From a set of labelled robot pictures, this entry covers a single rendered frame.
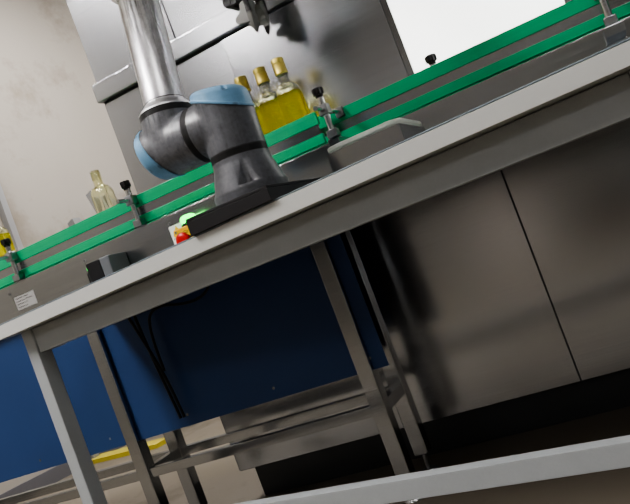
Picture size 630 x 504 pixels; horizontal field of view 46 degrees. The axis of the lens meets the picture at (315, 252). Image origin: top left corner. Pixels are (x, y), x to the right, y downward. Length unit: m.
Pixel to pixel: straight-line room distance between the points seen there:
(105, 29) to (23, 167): 2.67
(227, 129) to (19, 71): 4.06
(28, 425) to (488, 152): 1.72
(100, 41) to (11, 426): 1.22
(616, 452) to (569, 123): 0.50
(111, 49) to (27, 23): 3.23
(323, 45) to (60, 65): 3.75
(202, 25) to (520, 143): 1.32
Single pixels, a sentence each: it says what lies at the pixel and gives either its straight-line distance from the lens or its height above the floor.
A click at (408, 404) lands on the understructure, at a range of 2.01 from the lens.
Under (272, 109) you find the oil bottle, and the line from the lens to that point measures 2.00.
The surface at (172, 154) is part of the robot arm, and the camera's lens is 1.52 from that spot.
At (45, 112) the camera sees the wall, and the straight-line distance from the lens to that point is 5.40.
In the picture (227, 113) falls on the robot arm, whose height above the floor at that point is 0.94.
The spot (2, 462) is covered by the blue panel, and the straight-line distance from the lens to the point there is 2.59.
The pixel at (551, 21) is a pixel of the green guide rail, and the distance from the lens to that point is 1.82.
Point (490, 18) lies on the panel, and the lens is 2.01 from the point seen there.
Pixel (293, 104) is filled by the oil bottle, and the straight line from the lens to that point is 1.97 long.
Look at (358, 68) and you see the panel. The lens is 2.07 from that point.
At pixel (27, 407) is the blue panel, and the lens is 2.46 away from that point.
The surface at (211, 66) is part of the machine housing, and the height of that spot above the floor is 1.28.
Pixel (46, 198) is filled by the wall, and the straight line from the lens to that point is 5.09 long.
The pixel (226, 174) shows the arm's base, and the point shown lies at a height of 0.84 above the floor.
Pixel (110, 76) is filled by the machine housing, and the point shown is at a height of 1.39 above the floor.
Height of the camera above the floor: 0.61
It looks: 1 degrees up
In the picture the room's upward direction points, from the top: 21 degrees counter-clockwise
